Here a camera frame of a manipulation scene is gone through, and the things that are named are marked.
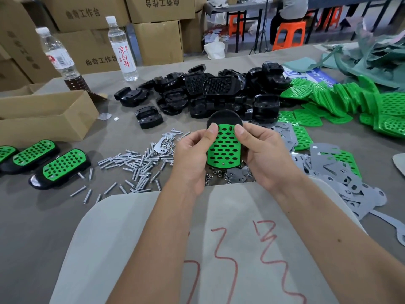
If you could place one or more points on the plastic bottle with brown liquid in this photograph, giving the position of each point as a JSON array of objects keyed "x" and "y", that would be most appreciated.
[{"x": 61, "y": 60}]

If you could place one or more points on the stack of brown cardboard cartons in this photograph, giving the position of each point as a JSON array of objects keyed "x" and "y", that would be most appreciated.
[{"x": 85, "y": 44}]

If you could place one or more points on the person's left forearm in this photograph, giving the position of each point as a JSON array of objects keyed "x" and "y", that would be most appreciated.
[{"x": 161, "y": 246}]

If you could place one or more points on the assembled black and green pedal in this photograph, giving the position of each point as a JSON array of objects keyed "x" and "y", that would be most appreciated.
[
  {"x": 4, "y": 156},
  {"x": 61, "y": 167},
  {"x": 31, "y": 153}
]

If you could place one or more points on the open cardboard box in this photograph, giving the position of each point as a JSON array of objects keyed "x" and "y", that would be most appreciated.
[{"x": 41, "y": 118}]

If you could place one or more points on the black framed work table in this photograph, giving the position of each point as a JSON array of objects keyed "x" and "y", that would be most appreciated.
[{"x": 348, "y": 1}]

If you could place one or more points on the white paper sheet red scribble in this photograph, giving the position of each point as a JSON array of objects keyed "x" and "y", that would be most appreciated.
[{"x": 227, "y": 256}]

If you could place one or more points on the green perforated plastic plate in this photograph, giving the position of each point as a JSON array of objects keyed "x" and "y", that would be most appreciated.
[{"x": 224, "y": 148}]

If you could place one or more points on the white plastic bag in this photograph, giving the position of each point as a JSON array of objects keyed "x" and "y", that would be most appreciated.
[{"x": 214, "y": 49}]

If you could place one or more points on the heap of green sheet scraps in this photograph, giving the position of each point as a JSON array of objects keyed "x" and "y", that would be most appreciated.
[{"x": 376, "y": 60}]

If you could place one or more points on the black plastic pedal base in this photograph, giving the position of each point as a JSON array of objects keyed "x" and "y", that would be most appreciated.
[{"x": 224, "y": 117}]

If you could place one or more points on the scatter of small silver nuts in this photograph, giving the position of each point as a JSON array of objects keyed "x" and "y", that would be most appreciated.
[{"x": 218, "y": 175}]

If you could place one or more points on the pile of grey metal plates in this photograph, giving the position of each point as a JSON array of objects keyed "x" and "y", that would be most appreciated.
[{"x": 354, "y": 189}]

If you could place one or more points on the small clear plastic scrap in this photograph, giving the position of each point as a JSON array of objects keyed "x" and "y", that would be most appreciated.
[{"x": 104, "y": 116}]

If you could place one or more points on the pile of green perforated plates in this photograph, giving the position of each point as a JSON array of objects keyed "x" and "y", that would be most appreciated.
[{"x": 348, "y": 101}]

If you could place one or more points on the person's right forearm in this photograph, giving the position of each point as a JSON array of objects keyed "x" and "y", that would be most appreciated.
[{"x": 341, "y": 246}]

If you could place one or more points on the grey metal bracket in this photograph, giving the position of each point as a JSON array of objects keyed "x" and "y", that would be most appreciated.
[{"x": 160, "y": 145}]

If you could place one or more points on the person's left thumb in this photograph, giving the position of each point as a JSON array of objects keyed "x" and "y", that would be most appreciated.
[{"x": 210, "y": 134}]

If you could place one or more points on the blue and white printed sheet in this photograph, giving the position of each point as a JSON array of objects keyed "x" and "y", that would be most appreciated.
[{"x": 313, "y": 75}]

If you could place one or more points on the grey flat sheet piece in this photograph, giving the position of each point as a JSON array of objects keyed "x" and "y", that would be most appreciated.
[{"x": 400, "y": 163}]

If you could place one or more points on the clear water bottle white label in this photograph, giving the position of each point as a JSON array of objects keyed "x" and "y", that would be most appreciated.
[{"x": 121, "y": 49}]

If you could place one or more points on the pile of black pedal bases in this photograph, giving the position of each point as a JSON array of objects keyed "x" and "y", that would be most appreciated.
[{"x": 221, "y": 91}]

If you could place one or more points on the person's left hand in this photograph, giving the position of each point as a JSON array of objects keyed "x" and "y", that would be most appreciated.
[{"x": 188, "y": 161}]

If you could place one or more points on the pile of silver bolts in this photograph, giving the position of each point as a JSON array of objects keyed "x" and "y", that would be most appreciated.
[{"x": 139, "y": 167}]

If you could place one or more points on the orange plastic stool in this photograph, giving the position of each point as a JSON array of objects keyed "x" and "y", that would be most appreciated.
[
  {"x": 289, "y": 34},
  {"x": 235, "y": 23},
  {"x": 330, "y": 17}
]

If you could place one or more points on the person's right hand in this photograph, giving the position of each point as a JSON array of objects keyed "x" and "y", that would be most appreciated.
[{"x": 269, "y": 158}]

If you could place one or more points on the person's right thumb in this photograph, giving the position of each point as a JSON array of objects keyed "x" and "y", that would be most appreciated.
[{"x": 242, "y": 136}]

